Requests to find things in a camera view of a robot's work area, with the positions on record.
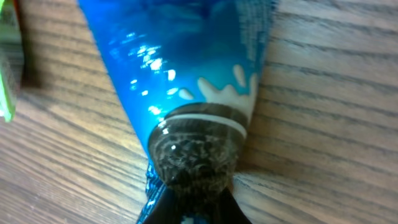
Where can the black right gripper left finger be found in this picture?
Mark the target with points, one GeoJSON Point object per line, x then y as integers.
{"type": "Point", "coordinates": [170, 208]}

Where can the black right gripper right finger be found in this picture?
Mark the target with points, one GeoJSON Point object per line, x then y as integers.
{"type": "Point", "coordinates": [228, 210]}

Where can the dark blue snack packet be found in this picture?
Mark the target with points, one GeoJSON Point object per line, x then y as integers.
{"type": "Point", "coordinates": [187, 74]}

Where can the green Haribo candy bag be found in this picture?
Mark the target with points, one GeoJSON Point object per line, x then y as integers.
{"type": "Point", "coordinates": [12, 58]}

